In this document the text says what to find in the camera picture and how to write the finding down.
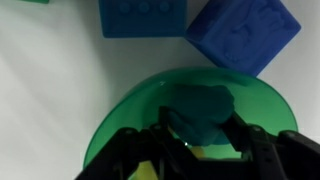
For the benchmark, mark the dark green animal toy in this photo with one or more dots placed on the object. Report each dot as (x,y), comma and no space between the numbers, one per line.
(197,111)

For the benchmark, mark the dark green cube block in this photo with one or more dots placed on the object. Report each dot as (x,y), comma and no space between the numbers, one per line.
(37,1)

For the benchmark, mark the green plastic bowl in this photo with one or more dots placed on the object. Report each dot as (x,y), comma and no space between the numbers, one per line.
(255,102)

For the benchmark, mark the dark teal blue cube block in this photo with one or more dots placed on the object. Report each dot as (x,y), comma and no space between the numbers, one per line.
(143,18)

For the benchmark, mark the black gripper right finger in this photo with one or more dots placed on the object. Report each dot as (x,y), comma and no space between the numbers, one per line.
(287,156)

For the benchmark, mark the yellow star toy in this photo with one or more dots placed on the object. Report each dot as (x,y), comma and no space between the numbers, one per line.
(200,153)

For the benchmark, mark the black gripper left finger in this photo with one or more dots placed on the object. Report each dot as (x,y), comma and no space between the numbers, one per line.
(120,157)

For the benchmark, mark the royal blue cube block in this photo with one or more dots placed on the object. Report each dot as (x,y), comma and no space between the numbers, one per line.
(242,35)

